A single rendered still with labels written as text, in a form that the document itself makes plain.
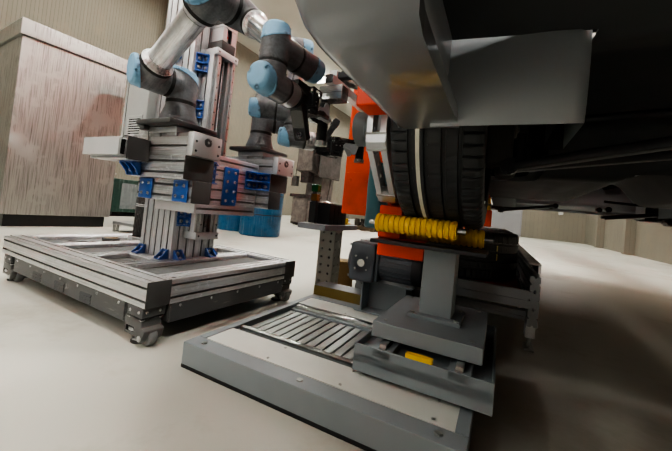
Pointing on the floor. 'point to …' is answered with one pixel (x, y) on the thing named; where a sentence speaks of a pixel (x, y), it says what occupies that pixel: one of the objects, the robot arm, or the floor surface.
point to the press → (318, 172)
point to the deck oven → (55, 126)
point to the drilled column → (328, 256)
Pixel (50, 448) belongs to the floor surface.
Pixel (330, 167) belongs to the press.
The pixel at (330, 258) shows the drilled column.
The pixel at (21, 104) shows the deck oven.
